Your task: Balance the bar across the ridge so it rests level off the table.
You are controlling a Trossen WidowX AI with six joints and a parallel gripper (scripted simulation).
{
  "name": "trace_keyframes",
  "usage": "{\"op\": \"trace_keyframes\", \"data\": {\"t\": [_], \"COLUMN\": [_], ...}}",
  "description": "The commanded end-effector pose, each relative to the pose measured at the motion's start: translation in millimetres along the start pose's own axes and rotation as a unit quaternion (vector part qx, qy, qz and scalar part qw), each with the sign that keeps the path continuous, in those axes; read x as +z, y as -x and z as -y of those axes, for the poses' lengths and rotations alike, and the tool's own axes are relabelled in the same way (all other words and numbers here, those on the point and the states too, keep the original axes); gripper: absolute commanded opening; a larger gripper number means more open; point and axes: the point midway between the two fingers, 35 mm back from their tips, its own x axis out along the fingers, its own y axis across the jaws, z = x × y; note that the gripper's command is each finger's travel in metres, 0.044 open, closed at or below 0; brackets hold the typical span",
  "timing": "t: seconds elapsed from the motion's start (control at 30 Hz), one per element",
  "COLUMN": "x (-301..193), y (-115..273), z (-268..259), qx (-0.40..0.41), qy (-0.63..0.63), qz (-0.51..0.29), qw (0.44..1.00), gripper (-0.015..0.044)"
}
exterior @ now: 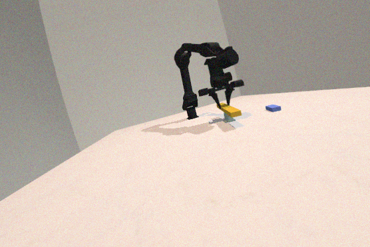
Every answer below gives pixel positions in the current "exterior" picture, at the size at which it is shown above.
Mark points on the yellow bar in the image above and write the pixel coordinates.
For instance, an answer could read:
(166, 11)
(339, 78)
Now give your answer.
(230, 111)

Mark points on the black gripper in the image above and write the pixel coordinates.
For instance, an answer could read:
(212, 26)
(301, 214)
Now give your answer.
(229, 88)

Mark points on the blue rectangular block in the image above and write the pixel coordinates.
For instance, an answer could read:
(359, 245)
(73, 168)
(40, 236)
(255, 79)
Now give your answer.
(273, 108)

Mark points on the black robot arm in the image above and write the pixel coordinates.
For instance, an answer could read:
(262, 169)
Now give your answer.
(224, 58)

